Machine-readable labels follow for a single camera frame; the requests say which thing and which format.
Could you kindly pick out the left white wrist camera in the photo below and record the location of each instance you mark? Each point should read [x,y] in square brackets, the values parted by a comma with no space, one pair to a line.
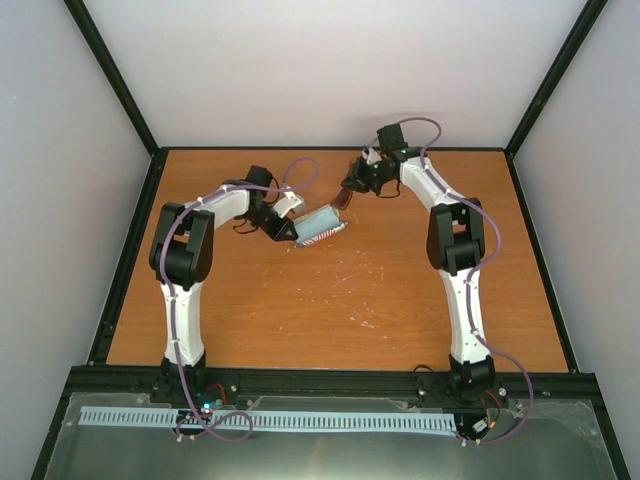
[289,203]

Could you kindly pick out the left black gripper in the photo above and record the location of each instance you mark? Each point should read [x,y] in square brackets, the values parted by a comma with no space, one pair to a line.
[277,232]

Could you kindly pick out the american flag glasses case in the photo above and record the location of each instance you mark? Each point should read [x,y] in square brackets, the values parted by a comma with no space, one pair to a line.
[322,236]

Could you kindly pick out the light blue slotted cable duct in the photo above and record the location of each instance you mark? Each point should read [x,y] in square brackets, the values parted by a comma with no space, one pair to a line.
[277,421]

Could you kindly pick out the brown sunglasses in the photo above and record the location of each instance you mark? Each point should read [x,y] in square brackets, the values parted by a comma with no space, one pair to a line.
[342,200]

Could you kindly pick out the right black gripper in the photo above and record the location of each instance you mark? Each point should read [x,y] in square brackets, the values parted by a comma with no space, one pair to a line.
[356,181]

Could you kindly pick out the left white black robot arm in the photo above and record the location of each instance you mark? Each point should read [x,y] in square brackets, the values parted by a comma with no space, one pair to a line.
[181,256]

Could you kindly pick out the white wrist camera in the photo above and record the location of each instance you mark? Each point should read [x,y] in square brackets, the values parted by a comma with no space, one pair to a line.
[370,155]
[289,203]

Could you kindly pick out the light blue square mat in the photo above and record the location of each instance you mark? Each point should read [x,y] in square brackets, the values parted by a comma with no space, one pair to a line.
[316,222]

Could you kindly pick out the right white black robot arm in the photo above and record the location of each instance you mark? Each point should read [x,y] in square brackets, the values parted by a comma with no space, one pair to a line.
[455,247]

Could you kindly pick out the black aluminium frame rail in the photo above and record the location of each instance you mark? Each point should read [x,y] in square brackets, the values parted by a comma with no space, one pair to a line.
[257,382]

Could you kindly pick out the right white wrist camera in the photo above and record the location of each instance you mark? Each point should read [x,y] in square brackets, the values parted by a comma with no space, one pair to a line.
[370,155]

